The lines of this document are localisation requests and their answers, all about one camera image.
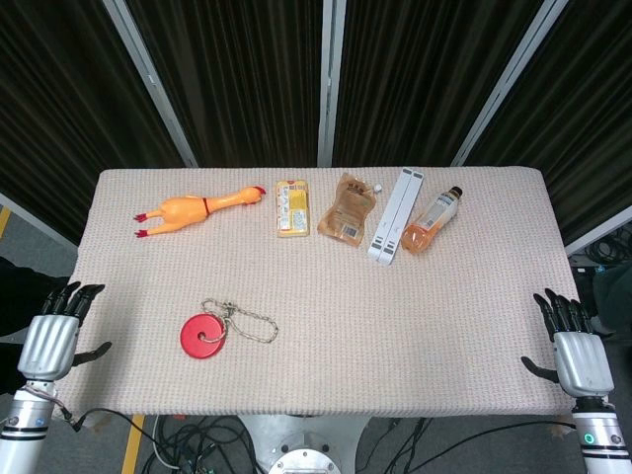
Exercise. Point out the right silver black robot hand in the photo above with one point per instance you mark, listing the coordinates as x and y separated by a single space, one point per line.
582 363

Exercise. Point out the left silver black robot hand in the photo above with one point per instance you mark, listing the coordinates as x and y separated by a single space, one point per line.
49 345

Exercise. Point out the red disc with hole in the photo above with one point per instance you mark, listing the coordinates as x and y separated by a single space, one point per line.
192 344

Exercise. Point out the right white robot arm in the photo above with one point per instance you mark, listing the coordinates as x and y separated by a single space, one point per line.
600 434

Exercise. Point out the silver robot base column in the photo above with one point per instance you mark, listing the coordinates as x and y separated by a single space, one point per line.
306 444

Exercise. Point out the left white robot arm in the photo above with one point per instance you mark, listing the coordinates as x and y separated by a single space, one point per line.
24 429

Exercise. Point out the yellow rubber chicken toy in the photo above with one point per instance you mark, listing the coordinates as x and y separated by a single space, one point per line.
182 210

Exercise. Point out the orange drink bottle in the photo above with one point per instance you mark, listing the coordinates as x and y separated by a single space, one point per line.
424 227

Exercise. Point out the dark ribbed partition panel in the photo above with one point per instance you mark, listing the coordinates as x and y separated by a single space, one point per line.
424 74
237 74
592 123
59 99

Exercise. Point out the beige woven tablecloth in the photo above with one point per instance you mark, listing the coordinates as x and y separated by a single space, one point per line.
345 321

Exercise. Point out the yellow snack packet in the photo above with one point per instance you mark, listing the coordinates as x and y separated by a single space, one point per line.
293 212

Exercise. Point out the brown spouted pouch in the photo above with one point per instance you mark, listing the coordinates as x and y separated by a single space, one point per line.
345 212

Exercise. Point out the aluminium partition rail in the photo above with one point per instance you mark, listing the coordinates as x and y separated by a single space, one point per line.
600 231
34 217

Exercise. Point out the aluminium partition post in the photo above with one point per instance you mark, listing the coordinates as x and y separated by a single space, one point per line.
148 74
513 74
332 74

